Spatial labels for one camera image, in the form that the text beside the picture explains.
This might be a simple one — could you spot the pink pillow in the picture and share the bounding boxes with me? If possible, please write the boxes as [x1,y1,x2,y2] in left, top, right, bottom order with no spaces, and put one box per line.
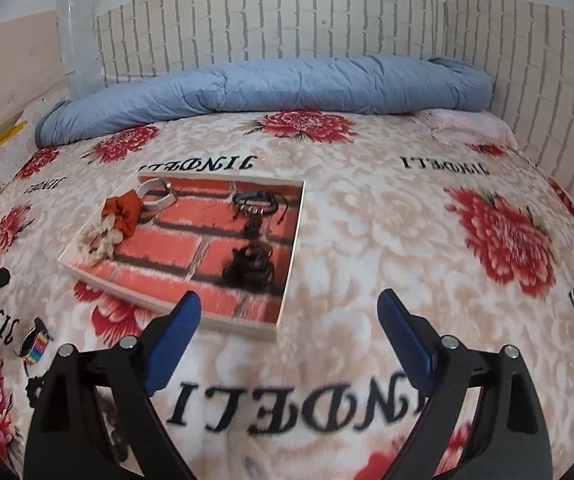
[417,109,518,149]

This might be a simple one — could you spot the cream flower hair tie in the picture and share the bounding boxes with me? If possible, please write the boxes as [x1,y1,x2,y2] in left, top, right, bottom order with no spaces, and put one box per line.
[78,215,122,266]

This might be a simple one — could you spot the white bangle with metal ring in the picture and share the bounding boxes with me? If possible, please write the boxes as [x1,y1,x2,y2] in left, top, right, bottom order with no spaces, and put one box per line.
[137,178,177,209]

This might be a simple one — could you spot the clear plastic sheet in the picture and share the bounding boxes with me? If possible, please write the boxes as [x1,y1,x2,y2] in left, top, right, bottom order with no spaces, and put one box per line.
[56,0,105,94]

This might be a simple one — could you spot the rainbow striped band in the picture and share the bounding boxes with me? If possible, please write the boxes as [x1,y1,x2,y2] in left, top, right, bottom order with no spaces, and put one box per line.
[14,317,55,366]

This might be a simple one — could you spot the black braided bracelet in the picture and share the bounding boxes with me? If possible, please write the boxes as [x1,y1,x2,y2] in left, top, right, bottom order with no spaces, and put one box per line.
[231,189,299,241]

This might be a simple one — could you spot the white tray with brick lining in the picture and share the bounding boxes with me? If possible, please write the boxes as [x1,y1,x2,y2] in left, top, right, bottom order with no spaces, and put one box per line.
[58,171,307,342]

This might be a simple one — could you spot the black hair claw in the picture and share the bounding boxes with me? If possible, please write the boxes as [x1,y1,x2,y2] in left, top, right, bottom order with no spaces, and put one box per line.
[221,241,277,292]

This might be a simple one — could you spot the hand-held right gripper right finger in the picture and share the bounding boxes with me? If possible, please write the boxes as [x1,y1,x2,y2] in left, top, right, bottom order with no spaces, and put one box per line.
[377,288,553,480]

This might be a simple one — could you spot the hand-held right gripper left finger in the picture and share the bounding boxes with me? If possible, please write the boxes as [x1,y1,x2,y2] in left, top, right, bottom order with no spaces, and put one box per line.
[24,290,203,480]

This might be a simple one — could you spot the blue rolled quilt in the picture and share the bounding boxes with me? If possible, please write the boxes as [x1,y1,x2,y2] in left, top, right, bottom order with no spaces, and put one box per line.
[34,55,494,148]

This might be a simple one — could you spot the floral printed blanket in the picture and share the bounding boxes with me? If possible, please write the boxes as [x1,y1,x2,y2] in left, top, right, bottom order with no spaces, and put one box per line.
[0,100,574,480]

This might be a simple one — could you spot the orange scrunchie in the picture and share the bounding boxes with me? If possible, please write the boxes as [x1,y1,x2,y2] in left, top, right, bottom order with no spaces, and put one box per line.
[103,191,144,239]

